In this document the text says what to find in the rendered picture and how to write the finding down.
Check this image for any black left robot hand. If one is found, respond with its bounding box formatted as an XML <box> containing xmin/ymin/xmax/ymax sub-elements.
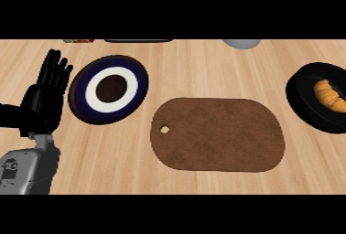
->
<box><xmin>0</xmin><ymin>48</ymin><xmax>74</xmax><ymax>138</ymax></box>

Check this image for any brown cutting board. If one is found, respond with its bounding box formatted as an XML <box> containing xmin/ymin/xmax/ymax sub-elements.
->
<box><xmin>150</xmin><ymin>97</ymin><xmax>287</xmax><ymax>174</ymax></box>

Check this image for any black pot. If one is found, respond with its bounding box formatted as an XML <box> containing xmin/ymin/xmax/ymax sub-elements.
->
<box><xmin>286</xmin><ymin>61</ymin><xmax>346</xmax><ymax>134</ymax></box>

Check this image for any orange croissant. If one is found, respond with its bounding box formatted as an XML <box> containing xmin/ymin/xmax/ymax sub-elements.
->
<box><xmin>312</xmin><ymin>79</ymin><xmax>346</xmax><ymax>114</ymax></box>

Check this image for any blue and white plate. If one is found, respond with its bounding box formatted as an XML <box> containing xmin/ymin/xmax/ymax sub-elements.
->
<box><xmin>68</xmin><ymin>54</ymin><xmax>150</xmax><ymax>126</ymax></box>

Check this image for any red and green box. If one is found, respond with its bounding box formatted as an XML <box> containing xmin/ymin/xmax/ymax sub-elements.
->
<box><xmin>63</xmin><ymin>38</ymin><xmax>97</xmax><ymax>44</ymax></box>

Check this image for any dark flat tray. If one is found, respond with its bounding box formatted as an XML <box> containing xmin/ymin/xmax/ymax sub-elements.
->
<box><xmin>102</xmin><ymin>38</ymin><xmax>175</xmax><ymax>43</ymax></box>

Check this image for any grey round object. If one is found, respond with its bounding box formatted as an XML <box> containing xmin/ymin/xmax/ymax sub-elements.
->
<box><xmin>222</xmin><ymin>38</ymin><xmax>262</xmax><ymax>50</ymax></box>

